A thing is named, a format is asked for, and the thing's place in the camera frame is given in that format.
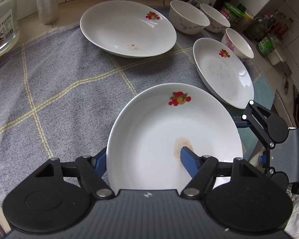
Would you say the white plate with stain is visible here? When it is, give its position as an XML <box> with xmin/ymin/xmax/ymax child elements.
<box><xmin>106</xmin><ymin>83</ymin><xmax>243</xmax><ymax>192</ymax></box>

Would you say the white fruit-print plate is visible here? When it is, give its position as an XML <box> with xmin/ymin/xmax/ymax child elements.
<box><xmin>193</xmin><ymin>38</ymin><xmax>254</xmax><ymax>110</ymax></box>
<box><xmin>80</xmin><ymin>0</ymin><xmax>177</xmax><ymax>58</ymax></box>

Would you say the white pink-floral bowl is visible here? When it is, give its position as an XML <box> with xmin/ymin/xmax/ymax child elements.
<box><xmin>221</xmin><ymin>28</ymin><xmax>254</xmax><ymax>61</ymax></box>

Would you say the large white floral bowl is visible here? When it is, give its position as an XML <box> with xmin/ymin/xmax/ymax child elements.
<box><xmin>168</xmin><ymin>0</ymin><xmax>210</xmax><ymax>35</ymax></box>

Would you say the teal floor-style mat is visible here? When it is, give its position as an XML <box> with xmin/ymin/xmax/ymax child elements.
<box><xmin>235</xmin><ymin>75</ymin><xmax>276</xmax><ymax>161</ymax></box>

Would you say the metal spatula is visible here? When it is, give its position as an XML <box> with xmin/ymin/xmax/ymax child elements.
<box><xmin>281</xmin><ymin>63</ymin><xmax>292</xmax><ymax>95</ymax></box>

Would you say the grey checked towel mat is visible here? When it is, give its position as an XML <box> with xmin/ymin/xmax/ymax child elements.
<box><xmin>0</xmin><ymin>6</ymin><xmax>265</xmax><ymax>207</ymax></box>

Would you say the green label pickle jar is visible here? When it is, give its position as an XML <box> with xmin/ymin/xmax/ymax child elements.
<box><xmin>256</xmin><ymin>34</ymin><xmax>282</xmax><ymax>57</ymax></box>

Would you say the green-lid sauce jar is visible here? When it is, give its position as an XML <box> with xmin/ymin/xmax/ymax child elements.
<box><xmin>220</xmin><ymin>2</ymin><xmax>245</xmax><ymax>28</ymax></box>

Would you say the clear glass jar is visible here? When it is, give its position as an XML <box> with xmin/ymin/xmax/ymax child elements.
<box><xmin>0</xmin><ymin>0</ymin><xmax>20</xmax><ymax>58</ymax></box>

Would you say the cling film roll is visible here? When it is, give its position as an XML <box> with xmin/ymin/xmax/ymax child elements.
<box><xmin>36</xmin><ymin>0</ymin><xmax>59</xmax><ymax>25</ymax></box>

